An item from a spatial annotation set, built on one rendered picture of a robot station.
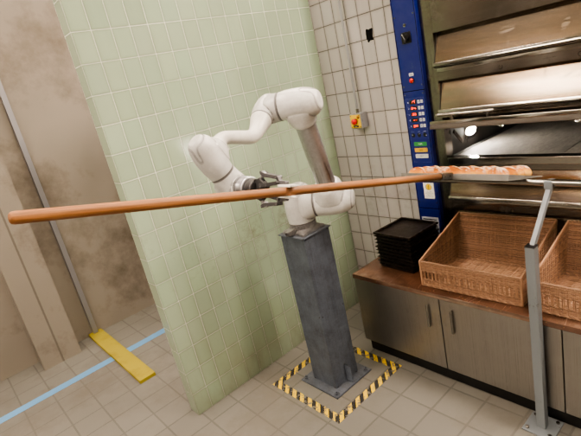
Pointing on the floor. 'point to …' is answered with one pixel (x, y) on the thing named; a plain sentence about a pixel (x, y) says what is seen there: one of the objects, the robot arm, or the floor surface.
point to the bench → (470, 339)
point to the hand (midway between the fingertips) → (287, 191)
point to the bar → (545, 425)
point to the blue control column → (408, 54)
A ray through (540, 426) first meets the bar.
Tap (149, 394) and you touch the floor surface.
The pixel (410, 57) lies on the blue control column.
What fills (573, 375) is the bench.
